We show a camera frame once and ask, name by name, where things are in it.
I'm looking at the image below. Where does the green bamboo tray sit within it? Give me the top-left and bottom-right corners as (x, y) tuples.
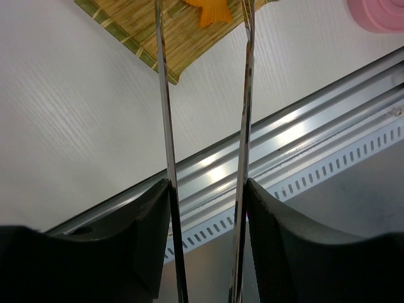
(74, 0), (278, 85)

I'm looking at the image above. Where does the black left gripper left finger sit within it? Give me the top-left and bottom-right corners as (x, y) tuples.
(1, 179), (170, 302)

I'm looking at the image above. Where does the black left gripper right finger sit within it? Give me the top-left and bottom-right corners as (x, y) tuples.
(245, 179), (403, 302)

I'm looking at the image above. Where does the pink round lid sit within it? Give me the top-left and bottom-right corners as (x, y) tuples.
(347, 0), (404, 33)

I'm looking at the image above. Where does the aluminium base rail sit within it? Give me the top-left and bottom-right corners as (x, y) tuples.
(44, 47), (404, 231)

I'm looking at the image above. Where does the orange fish cookie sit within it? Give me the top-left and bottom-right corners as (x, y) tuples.
(184, 0), (233, 28)

